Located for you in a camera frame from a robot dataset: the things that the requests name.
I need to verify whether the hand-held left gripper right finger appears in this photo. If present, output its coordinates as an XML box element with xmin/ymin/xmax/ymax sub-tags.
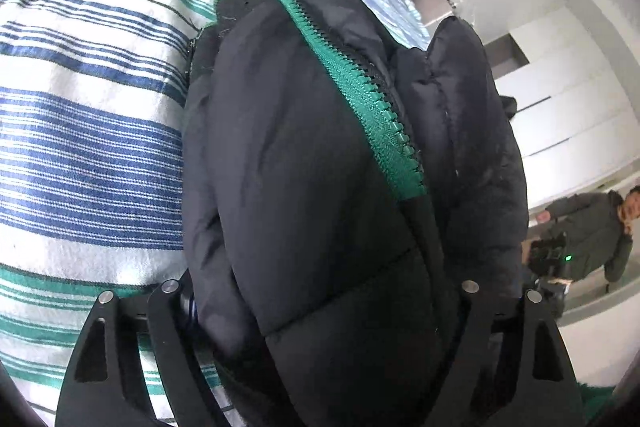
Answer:
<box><xmin>425</xmin><ymin>280</ymin><xmax>586</xmax><ymax>427</ymax></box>

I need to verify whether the green rug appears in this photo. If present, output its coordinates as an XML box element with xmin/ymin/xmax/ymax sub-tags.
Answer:
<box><xmin>582</xmin><ymin>384</ymin><xmax>619</xmax><ymax>426</ymax></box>

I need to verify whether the blue green striped bed sheet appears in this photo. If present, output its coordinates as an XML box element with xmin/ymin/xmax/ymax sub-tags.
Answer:
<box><xmin>0</xmin><ymin>0</ymin><xmax>432</xmax><ymax>427</ymax></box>

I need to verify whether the white wardrobe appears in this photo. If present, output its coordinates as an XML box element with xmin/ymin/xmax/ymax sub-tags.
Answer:
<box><xmin>492</xmin><ymin>4</ymin><xmax>640</xmax><ymax>204</ymax></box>

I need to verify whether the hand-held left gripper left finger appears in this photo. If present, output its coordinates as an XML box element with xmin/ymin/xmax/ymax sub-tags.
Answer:
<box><xmin>54</xmin><ymin>279</ymin><xmax>236</xmax><ymax>427</ymax></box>

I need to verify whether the black puffer jacket green zipper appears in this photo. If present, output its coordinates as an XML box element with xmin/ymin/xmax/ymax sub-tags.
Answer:
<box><xmin>181</xmin><ymin>0</ymin><xmax>530</xmax><ymax>427</ymax></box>

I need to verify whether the black device with green light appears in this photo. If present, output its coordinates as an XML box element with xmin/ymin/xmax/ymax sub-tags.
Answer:
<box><xmin>527</xmin><ymin>232</ymin><xmax>574</xmax><ymax>276</ymax></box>

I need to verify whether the white nightstand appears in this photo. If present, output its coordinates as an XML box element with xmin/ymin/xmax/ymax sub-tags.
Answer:
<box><xmin>410</xmin><ymin>0</ymin><xmax>459</xmax><ymax>28</ymax></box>

